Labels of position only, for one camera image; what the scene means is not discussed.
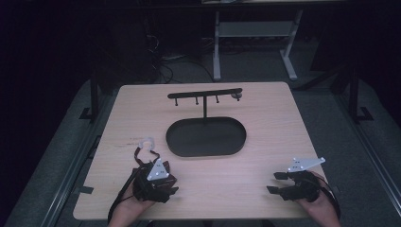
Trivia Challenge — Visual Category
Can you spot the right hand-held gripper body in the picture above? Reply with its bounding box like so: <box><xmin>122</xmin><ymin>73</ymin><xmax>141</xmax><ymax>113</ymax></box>
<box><xmin>278</xmin><ymin>156</ymin><xmax>326</xmax><ymax>203</ymax></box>

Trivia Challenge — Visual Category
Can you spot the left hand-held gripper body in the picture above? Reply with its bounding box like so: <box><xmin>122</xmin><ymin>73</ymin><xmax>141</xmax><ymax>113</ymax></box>
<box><xmin>131</xmin><ymin>158</ymin><xmax>171</xmax><ymax>203</ymax></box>

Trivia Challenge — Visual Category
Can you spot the person's left hand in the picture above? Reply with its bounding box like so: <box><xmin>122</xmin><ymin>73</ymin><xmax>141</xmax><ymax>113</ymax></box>
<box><xmin>121</xmin><ymin>183</ymin><xmax>156</xmax><ymax>219</ymax></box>

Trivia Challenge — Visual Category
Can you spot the person's right hand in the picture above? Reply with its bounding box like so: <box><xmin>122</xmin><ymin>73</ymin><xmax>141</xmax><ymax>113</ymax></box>
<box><xmin>295</xmin><ymin>171</ymin><xmax>336</xmax><ymax>220</ymax></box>

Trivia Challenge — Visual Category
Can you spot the black stand with oval tray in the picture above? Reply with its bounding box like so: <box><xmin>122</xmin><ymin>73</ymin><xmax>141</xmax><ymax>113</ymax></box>
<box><xmin>166</xmin><ymin>87</ymin><xmax>247</xmax><ymax>158</ymax></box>

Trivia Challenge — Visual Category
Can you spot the grey tape piece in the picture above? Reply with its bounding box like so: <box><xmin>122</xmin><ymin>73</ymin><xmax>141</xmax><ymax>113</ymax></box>
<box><xmin>73</xmin><ymin>185</ymin><xmax>95</xmax><ymax>195</ymax></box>

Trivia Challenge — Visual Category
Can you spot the black metal stand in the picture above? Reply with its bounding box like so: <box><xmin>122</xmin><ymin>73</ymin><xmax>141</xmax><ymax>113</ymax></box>
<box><xmin>345</xmin><ymin>64</ymin><xmax>375</xmax><ymax>124</ymax></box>
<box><xmin>78</xmin><ymin>68</ymin><xmax>102</xmax><ymax>123</ymax></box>

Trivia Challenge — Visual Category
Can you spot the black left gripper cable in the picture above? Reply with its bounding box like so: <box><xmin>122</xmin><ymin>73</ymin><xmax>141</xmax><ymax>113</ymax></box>
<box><xmin>107</xmin><ymin>168</ymin><xmax>144</xmax><ymax>223</ymax></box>

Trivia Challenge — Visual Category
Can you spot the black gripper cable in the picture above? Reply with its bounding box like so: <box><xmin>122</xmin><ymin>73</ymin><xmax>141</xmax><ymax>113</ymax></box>
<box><xmin>316</xmin><ymin>175</ymin><xmax>341</xmax><ymax>220</ymax></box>
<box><xmin>107</xmin><ymin>168</ymin><xmax>144</xmax><ymax>223</ymax></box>

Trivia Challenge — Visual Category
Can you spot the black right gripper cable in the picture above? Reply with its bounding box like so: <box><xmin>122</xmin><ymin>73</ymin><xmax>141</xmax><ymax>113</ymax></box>
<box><xmin>316</xmin><ymin>175</ymin><xmax>341</xmax><ymax>220</ymax></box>

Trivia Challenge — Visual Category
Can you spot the metal floor rail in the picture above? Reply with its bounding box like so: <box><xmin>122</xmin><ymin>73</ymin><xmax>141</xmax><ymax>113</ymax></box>
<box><xmin>39</xmin><ymin>94</ymin><xmax>118</xmax><ymax>227</ymax></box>
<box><xmin>331</xmin><ymin>91</ymin><xmax>401</xmax><ymax>209</ymax></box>

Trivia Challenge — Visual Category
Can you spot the bundle of floor cables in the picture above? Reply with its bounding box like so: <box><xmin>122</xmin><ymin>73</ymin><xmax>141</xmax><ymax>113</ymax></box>
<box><xmin>143</xmin><ymin>32</ymin><xmax>216</xmax><ymax>85</ymax></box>

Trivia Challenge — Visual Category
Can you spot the white metal desk frame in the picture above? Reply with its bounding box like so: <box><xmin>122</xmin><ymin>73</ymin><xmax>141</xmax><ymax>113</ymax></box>
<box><xmin>212</xmin><ymin>9</ymin><xmax>305</xmax><ymax>81</ymax></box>

